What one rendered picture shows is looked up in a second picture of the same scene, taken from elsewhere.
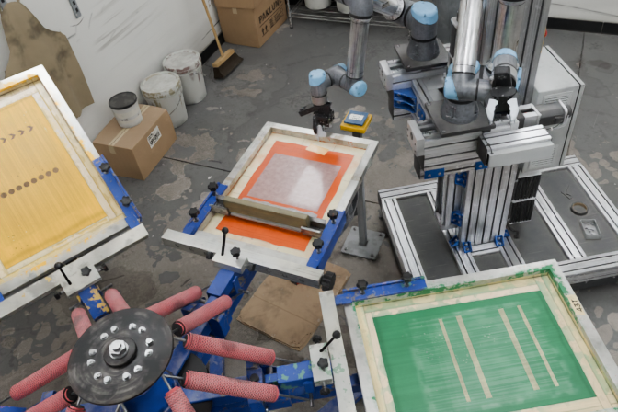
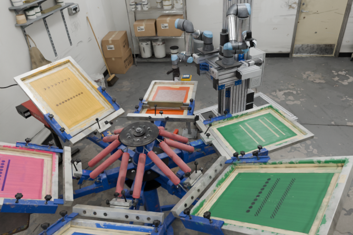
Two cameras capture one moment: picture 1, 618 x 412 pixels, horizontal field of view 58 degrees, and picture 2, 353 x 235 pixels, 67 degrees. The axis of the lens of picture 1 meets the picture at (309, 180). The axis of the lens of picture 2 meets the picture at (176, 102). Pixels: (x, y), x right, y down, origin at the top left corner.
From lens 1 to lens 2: 1.05 m
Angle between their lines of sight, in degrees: 17
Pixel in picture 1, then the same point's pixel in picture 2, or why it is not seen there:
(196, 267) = not seen: hidden behind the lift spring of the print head
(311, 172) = (175, 93)
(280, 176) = (164, 95)
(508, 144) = (246, 71)
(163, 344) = (154, 128)
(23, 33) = (37, 60)
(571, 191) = (263, 103)
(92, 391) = (134, 143)
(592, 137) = (263, 88)
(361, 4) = (190, 27)
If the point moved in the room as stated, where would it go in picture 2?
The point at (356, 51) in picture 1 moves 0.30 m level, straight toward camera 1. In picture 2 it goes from (189, 44) to (195, 54)
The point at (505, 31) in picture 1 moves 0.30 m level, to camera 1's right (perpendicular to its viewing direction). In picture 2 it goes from (242, 29) to (266, 24)
